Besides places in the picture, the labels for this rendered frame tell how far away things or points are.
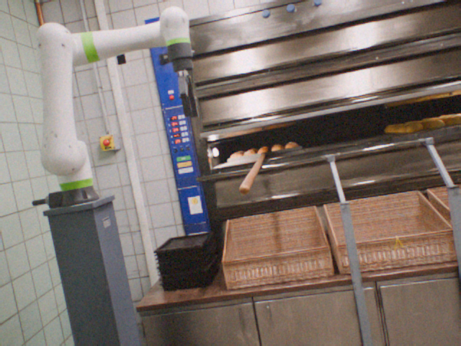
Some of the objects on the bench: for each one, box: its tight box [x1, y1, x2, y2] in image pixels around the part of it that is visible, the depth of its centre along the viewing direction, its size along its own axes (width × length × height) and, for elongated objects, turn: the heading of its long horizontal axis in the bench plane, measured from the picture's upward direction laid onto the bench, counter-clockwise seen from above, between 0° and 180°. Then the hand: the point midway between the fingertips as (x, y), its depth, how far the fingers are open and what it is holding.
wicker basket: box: [323, 191, 458, 275], centre depth 223 cm, size 49×56×28 cm
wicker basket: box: [221, 206, 334, 290], centre depth 231 cm, size 49×56×28 cm
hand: (191, 114), depth 159 cm, fingers open, 13 cm apart
